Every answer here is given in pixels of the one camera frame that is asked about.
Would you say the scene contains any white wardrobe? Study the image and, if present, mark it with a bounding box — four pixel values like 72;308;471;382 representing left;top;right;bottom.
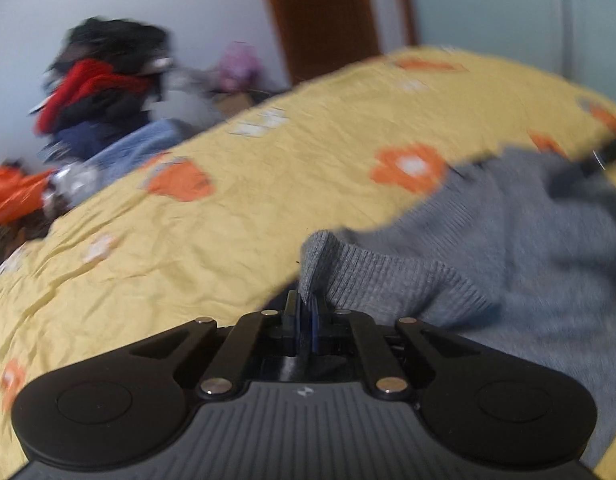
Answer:
412;0;616;101

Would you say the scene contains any grey knitted sweater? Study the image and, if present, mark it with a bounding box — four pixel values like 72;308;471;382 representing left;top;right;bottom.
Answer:
298;148;616;466

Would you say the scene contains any orange plastic bag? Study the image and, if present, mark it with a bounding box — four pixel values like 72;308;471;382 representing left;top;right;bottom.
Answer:
0;166;53;224

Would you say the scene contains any cardboard box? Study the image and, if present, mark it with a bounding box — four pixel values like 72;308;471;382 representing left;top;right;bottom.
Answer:
212;92;259;118

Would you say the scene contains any pile of dark red clothes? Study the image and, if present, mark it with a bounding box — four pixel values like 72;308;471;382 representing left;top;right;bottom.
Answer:
31;16;172;160

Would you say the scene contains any silver crumpled plastic bag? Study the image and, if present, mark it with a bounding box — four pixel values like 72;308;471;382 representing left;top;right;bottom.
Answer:
42;162;100;214

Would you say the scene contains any yellow carrot print quilt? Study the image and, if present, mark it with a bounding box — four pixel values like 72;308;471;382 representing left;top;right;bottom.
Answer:
0;47;616;479

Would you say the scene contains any light blue fleece blanket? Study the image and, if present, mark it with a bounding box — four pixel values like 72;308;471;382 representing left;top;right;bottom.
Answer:
87;119;197;188

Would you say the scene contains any brown wooden door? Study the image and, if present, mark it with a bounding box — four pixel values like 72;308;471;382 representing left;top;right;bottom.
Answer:
268;0;419;86

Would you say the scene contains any grey white stuffed bag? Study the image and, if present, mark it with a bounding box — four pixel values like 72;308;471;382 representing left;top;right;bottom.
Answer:
154;68;225;133

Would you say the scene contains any pink plastic bag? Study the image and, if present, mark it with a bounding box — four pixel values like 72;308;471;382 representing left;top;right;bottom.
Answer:
217;41;261;93

